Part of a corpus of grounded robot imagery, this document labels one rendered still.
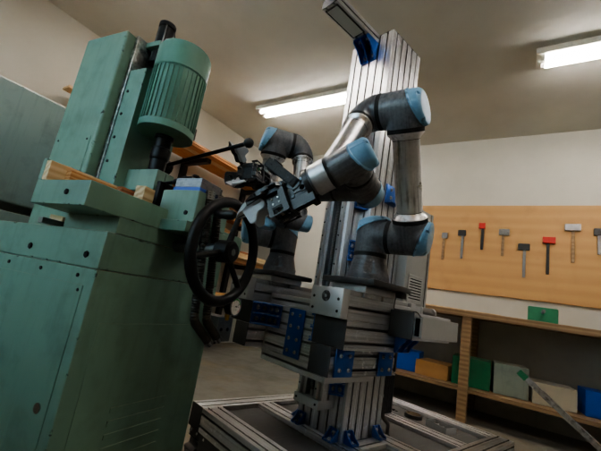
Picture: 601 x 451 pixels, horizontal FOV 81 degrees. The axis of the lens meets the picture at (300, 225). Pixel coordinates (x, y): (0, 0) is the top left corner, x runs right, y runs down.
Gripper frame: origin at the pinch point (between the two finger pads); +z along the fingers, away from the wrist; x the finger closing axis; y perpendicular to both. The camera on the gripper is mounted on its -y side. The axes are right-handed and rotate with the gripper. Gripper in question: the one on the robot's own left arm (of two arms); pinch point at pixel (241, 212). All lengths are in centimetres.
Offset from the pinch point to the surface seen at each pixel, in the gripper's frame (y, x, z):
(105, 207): -7.1, -19.0, 23.1
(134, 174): -31.7, 1.8, 33.4
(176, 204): -11.5, -0.8, 17.8
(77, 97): -69, -6, 46
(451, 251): -28, 320, -56
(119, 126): -50, -2, 33
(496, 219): -39, 316, -108
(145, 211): -8.9, -8.2, 22.1
